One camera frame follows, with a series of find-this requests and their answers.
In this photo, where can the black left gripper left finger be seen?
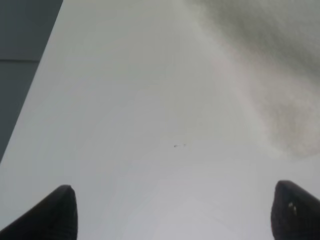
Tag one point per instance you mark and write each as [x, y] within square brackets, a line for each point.
[53, 218]

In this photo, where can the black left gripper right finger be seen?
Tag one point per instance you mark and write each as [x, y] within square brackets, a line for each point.
[295, 213]

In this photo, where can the white towel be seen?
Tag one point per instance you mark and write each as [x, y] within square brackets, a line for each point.
[269, 52]

